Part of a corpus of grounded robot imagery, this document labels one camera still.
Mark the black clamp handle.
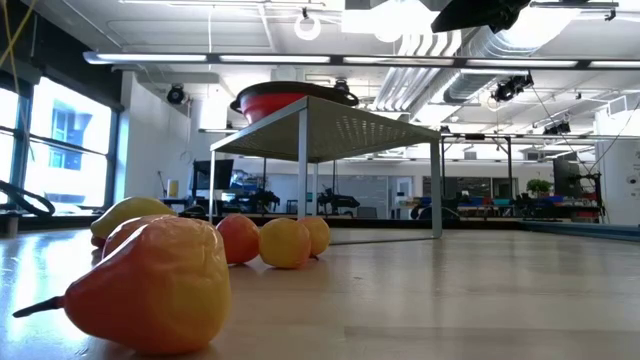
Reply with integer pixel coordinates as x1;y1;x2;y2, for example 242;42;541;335
179;203;209;219
418;204;462;229

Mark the green potted plant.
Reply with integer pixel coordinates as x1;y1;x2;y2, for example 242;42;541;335
525;177;553;199

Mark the black ceiling camera cluster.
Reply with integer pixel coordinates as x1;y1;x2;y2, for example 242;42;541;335
489;71;535;104

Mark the yellow hanging cord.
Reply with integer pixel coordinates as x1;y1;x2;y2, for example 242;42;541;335
0;0;39;96

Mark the small orange fruit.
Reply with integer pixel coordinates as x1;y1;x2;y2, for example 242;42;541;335
297;215;332;257

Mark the green perforated metal shelf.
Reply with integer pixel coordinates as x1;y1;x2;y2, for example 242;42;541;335
208;94;445;246

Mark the black background rack frame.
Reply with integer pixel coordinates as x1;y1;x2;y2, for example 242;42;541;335
329;128;640;202

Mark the white ceiling pipe bundle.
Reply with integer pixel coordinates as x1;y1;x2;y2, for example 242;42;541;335
372;27;469;121

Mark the black arm base cable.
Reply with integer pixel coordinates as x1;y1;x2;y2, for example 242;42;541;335
0;179;56;217

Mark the silver ventilation duct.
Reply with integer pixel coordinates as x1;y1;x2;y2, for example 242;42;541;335
439;24;581;105

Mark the white pillar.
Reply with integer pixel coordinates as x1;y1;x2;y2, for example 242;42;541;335
593;107;640;227

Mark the white ring light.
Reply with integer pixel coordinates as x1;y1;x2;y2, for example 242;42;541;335
293;13;322;42

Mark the red collapsible colander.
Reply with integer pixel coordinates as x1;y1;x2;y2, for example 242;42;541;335
229;80;360;125

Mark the black monitor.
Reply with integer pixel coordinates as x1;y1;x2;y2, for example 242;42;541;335
192;159;235;192
552;158;582;199

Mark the yellow mango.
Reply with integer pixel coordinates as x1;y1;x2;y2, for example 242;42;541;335
89;196;179;240

